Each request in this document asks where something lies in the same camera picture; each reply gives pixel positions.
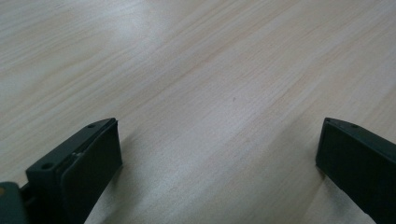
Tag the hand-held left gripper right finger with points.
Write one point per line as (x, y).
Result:
(361, 161)

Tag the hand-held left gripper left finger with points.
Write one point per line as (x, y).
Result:
(84, 174)

